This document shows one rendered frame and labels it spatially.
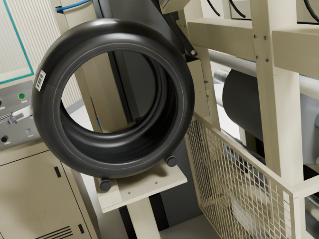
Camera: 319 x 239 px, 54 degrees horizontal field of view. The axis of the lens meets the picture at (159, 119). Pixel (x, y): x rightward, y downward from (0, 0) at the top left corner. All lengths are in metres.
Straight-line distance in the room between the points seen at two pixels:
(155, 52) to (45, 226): 1.43
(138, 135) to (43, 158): 0.68
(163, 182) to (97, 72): 0.58
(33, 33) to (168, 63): 3.90
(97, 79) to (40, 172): 0.74
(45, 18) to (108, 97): 3.69
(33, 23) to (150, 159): 3.94
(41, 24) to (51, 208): 3.40
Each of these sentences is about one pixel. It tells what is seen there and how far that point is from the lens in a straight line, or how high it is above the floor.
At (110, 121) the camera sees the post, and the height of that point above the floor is 1.01.
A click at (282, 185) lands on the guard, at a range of 0.92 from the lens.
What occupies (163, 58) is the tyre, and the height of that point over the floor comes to 1.33.
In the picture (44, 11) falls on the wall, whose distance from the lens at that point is 5.11.
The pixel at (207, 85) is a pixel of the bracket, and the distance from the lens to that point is 1.58.
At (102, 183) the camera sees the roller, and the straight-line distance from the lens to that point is 1.24.
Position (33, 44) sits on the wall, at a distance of 4.85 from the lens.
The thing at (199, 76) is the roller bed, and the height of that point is 1.12.
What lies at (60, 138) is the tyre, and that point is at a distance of 1.11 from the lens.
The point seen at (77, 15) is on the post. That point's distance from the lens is 1.43.
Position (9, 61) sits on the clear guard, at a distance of 1.80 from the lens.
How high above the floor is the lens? 1.56
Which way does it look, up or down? 23 degrees down
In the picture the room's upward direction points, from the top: 14 degrees counter-clockwise
